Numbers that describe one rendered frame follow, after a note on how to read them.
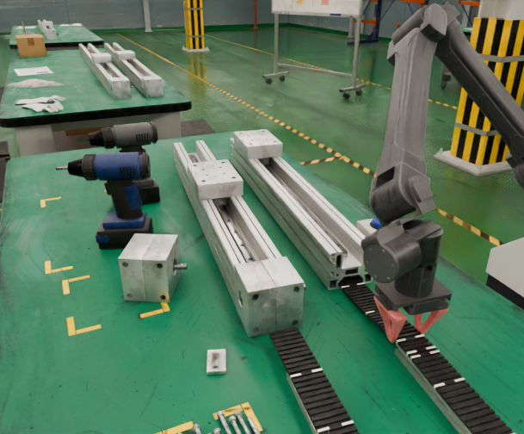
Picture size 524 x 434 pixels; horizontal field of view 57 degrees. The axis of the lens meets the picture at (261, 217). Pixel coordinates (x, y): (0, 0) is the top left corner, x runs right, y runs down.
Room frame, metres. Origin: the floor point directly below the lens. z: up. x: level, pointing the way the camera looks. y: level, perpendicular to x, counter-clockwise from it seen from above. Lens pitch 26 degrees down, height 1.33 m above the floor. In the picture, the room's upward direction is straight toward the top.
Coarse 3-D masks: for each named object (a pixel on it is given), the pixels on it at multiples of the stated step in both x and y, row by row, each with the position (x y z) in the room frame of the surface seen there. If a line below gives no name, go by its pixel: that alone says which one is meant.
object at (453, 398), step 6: (462, 390) 0.50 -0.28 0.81; (468, 390) 0.50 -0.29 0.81; (474, 390) 0.50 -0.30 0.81; (444, 396) 0.49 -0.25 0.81; (450, 396) 0.49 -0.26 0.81; (456, 396) 0.49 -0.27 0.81; (462, 396) 0.50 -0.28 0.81; (468, 396) 0.49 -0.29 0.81; (474, 396) 0.49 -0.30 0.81; (450, 402) 0.48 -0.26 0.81; (456, 402) 0.48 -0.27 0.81; (462, 402) 0.48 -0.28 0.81
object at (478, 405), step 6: (468, 402) 0.48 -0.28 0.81; (474, 402) 0.48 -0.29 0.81; (480, 402) 0.48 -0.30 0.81; (456, 408) 0.47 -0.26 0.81; (462, 408) 0.47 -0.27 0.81; (468, 408) 0.47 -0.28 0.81; (474, 408) 0.47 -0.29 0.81; (480, 408) 0.47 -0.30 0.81; (486, 408) 0.47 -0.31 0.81; (456, 414) 0.46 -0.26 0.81; (462, 414) 0.46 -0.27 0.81; (468, 414) 0.46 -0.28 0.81
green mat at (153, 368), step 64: (64, 192) 1.30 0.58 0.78; (320, 192) 1.30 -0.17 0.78; (0, 256) 0.93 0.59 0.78; (64, 256) 0.93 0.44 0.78; (192, 256) 0.93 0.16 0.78; (0, 320) 0.70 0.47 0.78; (64, 320) 0.70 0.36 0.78; (128, 320) 0.70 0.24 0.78; (192, 320) 0.70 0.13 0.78; (320, 320) 0.70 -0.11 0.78; (448, 320) 0.70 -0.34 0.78; (512, 320) 0.70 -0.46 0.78; (0, 384) 0.55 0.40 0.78; (64, 384) 0.55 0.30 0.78; (128, 384) 0.55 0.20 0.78; (192, 384) 0.55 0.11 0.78; (256, 384) 0.55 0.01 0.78; (384, 384) 0.55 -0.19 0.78; (512, 384) 0.55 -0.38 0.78
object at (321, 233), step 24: (240, 168) 1.44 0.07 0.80; (264, 168) 1.27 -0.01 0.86; (288, 168) 1.27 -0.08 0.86; (264, 192) 1.20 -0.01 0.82; (288, 192) 1.16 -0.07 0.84; (312, 192) 1.10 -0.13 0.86; (288, 216) 1.02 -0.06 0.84; (312, 216) 1.02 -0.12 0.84; (336, 216) 0.96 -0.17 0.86; (312, 240) 0.90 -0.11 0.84; (336, 240) 0.90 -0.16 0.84; (360, 240) 0.85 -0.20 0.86; (312, 264) 0.87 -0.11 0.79; (336, 264) 0.82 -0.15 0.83; (360, 264) 0.82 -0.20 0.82
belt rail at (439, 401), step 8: (400, 352) 0.61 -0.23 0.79; (400, 360) 0.60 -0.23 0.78; (408, 360) 0.59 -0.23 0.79; (408, 368) 0.58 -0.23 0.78; (416, 368) 0.56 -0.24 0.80; (416, 376) 0.56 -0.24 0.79; (424, 384) 0.54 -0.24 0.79; (432, 392) 0.52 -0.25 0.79; (440, 400) 0.51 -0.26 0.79; (440, 408) 0.50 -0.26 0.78; (448, 408) 0.49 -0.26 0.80; (448, 416) 0.48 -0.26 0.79; (456, 416) 0.47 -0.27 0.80; (456, 424) 0.47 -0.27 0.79; (464, 432) 0.45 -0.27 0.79
